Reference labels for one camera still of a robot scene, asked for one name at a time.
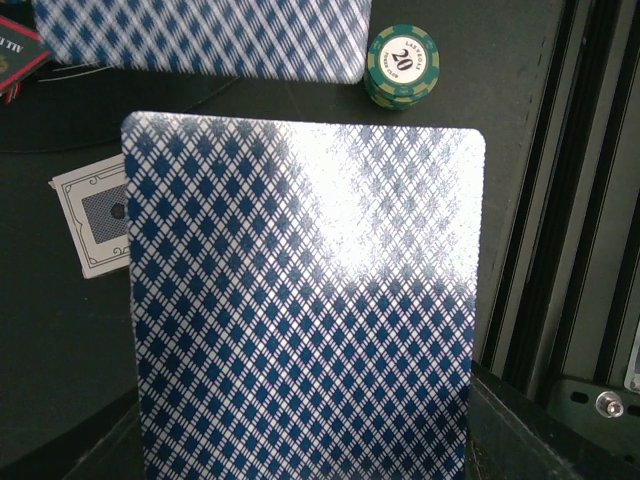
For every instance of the red triangular all-in marker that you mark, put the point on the red triangular all-in marker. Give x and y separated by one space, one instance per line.
22 53

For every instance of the blue patterned card deck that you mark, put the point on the blue patterned card deck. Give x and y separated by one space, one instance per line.
303 296

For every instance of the round black poker mat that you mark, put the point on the round black poker mat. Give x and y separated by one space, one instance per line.
57 111

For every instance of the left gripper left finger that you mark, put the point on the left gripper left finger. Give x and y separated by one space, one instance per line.
108 445

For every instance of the black aluminium mounting rail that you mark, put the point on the black aluminium mounting rail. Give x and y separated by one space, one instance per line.
563 324

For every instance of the white playing card box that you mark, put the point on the white playing card box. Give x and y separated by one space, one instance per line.
93 200

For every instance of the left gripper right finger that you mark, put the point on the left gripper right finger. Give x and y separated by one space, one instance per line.
512 438

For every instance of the blue card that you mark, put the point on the blue card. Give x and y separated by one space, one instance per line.
313 41

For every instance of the green poker chip stack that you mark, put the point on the green poker chip stack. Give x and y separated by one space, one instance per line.
402 67

